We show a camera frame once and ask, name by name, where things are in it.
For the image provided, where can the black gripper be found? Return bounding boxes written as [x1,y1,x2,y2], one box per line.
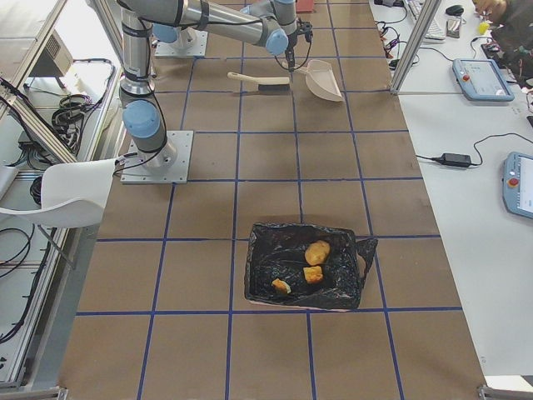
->
[285,19,313,72]

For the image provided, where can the white brush black bristles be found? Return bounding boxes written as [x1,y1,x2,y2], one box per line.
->
[227,72,290,93]

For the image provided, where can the white plastic dustpan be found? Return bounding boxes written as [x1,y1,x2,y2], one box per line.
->
[292,59,344,103]

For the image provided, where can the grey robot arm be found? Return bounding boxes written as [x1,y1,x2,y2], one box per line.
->
[119,1,312,174]

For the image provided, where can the empty pink plastic bin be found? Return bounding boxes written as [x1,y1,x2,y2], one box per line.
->
[296,0,315,13]

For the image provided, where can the blue teach pendant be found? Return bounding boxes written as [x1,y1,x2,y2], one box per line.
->
[502,152,533,219]
[452,58,515,102]

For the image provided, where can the black power adapter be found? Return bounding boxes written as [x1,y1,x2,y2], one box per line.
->
[431,152,472,168]

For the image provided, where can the brown potato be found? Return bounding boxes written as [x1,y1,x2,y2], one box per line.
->
[304,240,331,267]

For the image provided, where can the orange bread piece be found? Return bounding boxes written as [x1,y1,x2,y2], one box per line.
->
[303,265,324,285]

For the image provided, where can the yellow-green apple piece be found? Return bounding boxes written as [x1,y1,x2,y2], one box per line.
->
[271,278,291,295]

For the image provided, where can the white plastic chair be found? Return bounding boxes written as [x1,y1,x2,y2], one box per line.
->
[0,157,119,270]

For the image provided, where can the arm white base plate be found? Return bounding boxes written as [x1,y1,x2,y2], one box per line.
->
[153,26,208,58]
[120,131,193,184]

